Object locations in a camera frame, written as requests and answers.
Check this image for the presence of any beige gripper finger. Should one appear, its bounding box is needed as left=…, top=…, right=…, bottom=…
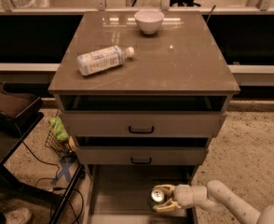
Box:
left=153, top=199, right=181, bottom=213
left=154, top=184, right=174, bottom=198

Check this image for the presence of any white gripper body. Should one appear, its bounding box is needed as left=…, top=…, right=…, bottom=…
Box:
left=173, top=185, right=194, bottom=209

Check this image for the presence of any green soda can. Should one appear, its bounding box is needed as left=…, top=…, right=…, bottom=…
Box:
left=147, top=188, right=166, bottom=210

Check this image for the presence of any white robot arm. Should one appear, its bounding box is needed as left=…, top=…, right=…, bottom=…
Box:
left=149, top=180, right=274, bottom=224

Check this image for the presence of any open bottom drawer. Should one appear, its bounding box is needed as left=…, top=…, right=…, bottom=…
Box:
left=84, top=165, right=198, bottom=224

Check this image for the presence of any green bag in basket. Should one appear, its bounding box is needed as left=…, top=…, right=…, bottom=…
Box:
left=48, top=117, right=69, bottom=142

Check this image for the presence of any white plastic bottle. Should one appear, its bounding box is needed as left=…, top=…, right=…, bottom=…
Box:
left=76, top=46, right=135, bottom=76

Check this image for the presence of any white shoe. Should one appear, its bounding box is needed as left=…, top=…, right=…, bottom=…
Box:
left=5, top=207, right=32, bottom=224

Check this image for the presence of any white ceramic bowl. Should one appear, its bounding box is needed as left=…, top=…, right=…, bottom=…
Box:
left=134, top=9, right=164, bottom=35

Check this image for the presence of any black side table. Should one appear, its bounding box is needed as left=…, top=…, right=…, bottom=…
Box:
left=0, top=83, right=84, bottom=224

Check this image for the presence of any wire basket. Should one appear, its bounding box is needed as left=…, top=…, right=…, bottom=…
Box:
left=45, top=124, right=74, bottom=158

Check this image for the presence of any top drawer with handle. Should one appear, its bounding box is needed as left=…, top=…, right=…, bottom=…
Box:
left=61, top=111, right=226, bottom=137

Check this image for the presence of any black cable on floor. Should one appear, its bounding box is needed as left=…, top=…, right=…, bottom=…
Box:
left=14, top=121, right=85, bottom=224

